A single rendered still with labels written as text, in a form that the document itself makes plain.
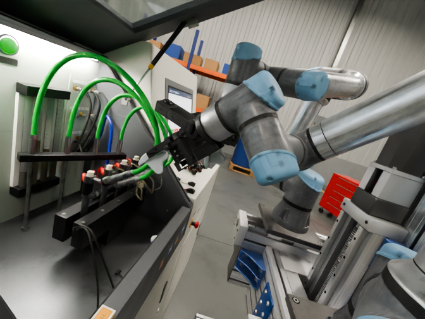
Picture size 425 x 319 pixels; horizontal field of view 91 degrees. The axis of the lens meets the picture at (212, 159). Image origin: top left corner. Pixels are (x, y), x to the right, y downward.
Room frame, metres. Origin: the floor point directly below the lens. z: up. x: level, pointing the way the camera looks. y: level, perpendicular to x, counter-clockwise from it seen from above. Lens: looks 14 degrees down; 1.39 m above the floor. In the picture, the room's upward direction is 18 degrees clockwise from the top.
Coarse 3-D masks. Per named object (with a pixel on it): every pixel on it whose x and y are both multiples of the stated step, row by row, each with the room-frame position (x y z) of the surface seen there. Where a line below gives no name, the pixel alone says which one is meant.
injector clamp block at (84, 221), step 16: (112, 192) 0.69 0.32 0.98; (128, 192) 0.73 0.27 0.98; (144, 192) 0.81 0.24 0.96; (80, 208) 0.55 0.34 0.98; (96, 208) 0.61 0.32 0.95; (112, 208) 0.60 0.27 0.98; (128, 208) 0.70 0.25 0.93; (64, 224) 0.49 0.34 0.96; (80, 224) 0.49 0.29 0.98; (96, 224) 0.53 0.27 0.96; (112, 224) 0.61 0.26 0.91; (64, 240) 0.50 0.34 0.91; (80, 240) 0.48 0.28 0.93; (112, 240) 0.63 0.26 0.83
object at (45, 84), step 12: (60, 60) 0.55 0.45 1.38; (108, 60) 0.53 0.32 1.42; (48, 72) 0.55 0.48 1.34; (120, 72) 0.53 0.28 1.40; (48, 84) 0.56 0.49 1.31; (132, 84) 0.52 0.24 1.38; (144, 96) 0.52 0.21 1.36; (36, 108) 0.56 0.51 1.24; (36, 120) 0.56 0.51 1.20; (156, 120) 0.52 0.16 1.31; (36, 132) 0.56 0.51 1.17; (156, 132) 0.51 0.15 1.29; (156, 144) 0.51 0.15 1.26; (144, 168) 0.51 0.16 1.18
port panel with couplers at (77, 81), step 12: (72, 72) 0.75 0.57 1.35; (72, 84) 0.76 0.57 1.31; (84, 84) 0.81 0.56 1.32; (96, 84) 0.88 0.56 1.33; (72, 96) 0.77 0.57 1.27; (84, 96) 0.82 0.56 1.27; (72, 108) 0.77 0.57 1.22; (84, 108) 0.83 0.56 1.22; (84, 120) 0.84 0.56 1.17; (72, 132) 0.79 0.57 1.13; (84, 132) 0.85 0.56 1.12; (72, 144) 0.80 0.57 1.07; (84, 144) 0.86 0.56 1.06
